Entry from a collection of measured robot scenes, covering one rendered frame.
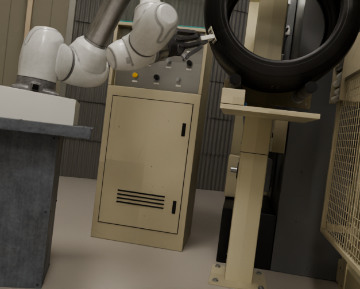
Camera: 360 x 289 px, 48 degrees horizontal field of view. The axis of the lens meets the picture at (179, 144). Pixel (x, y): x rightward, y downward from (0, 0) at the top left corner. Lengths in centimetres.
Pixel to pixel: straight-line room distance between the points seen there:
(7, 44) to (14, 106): 349
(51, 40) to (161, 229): 121
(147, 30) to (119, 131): 124
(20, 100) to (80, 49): 35
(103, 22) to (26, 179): 71
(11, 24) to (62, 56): 340
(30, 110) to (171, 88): 100
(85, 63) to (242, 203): 95
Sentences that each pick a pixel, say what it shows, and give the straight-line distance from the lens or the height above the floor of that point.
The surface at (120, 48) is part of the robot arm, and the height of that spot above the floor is 91.
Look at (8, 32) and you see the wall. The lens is 511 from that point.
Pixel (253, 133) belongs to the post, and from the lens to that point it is 192.
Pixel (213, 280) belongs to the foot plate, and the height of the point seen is 2.
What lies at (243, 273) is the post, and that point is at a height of 5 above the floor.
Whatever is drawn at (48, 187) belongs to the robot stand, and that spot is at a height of 40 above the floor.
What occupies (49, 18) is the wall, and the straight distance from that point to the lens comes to 509.
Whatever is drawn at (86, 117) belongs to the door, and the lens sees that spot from 486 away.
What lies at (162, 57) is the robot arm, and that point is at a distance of 140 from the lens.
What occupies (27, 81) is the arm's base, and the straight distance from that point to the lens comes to 171.
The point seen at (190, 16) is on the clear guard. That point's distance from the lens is 242.
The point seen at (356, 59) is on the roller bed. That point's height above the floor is 108.
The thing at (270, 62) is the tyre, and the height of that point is 97.
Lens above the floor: 68
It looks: 2 degrees down
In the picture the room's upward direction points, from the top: 7 degrees clockwise
